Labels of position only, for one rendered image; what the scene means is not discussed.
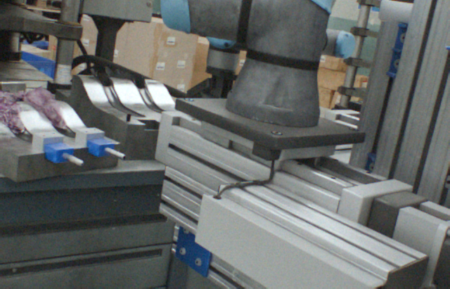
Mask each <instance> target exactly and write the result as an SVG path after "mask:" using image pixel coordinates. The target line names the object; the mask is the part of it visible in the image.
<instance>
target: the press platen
mask: <svg viewBox="0 0 450 289"><path fill-rule="evenodd" d="M27 9H28V7H27V5H25V4H18V3H13V2H10V1H7V2H5V1H0V29H1V30H13V31H20V32H31V33H37V34H39V33H43V34H44V35H40V36H39V37H37V36H38V35H33V36H32V35H31V34H29V35H28V36H29V37H28V36H27V35H26V34H21V35H22V36H24V38H25V39H26V42H27V43H28V44H29V45H30V44H31V43H32V42H33V41H40V40H42V39H43V38H44V36H45V34H50V35H53V36H55V37H56V38H57V39H63V40H68V41H77V40H80V39H81V38H82V30H83V27H82V25H81V24H80V23H72V22H67V21H62V20H60V19H59V20H54V19H49V18H45V17H44V16H41V15H38V14H36V13H33V12H30V11H28V10H27ZM29 38H30V39H31V40H30V39H29Z"/></svg>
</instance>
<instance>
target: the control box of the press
mask: <svg viewBox="0 0 450 289"><path fill-rule="evenodd" d="M153 3H154V0H80V4H79V15H78V23H81V19H82V18H83V14H85V15H87V17H91V19H92V20H93V22H94V25H95V26H96V29H97V30H98V33H97V39H96V50H95V56H98V57H100V58H104V59H106V60H109V61H111V62H113V59H114V53H115V43H116V37H117V33H118V31H119V30H120V29H121V28H122V26H123V25H124V24H125V23H127V24H130V23H134V21H135V22H140V23H151V18H152V12H153ZM76 42H77V45H78V47H79V48H80V50H81V52H82V54H83V55H86V54H88V53H87V52H86V49H85V48H84V46H83V44H82V42H81V40H77V41H76ZM97 76H98V78H99V79H100V81H101V84H102V85H103V86H105V82H106V73H97Z"/></svg>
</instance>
